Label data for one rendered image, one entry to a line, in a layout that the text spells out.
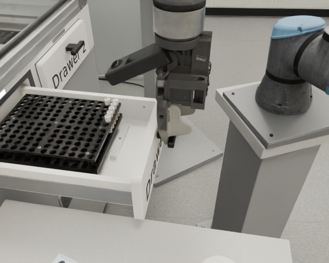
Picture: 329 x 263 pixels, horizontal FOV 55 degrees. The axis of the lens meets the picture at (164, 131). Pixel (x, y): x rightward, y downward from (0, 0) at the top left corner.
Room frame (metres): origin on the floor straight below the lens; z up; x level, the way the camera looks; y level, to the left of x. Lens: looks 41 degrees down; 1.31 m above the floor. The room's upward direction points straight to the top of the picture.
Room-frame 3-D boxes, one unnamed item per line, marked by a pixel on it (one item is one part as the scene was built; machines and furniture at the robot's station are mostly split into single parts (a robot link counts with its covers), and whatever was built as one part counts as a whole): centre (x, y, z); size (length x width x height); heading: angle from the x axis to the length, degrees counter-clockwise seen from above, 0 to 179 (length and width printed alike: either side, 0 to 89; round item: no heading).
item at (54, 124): (0.50, 0.22, 0.87); 0.22 x 0.18 x 0.06; 81
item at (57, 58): (0.83, 0.28, 0.87); 0.29 x 0.02 x 0.11; 171
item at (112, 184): (0.50, 0.23, 0.86); 0.40 x 0.26 x 0.06; 81
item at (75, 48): (0.82, 0.25, 0.91); 0.07 x 0.04 x 0.01; 171
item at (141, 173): (0.47, 0.02, 0.87); 0.29 x 0.02 x 0.11; 171
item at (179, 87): (0.46, -0.03, 1.05); 0.09 x 0.08 x 0.12; 81
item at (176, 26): (0.46, -0.02, 1.13); 0.08 x 0.08 x 0.05
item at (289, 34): (0.74, -0.33, 0.95); 0.13 x 0.12 x 0.14; 27
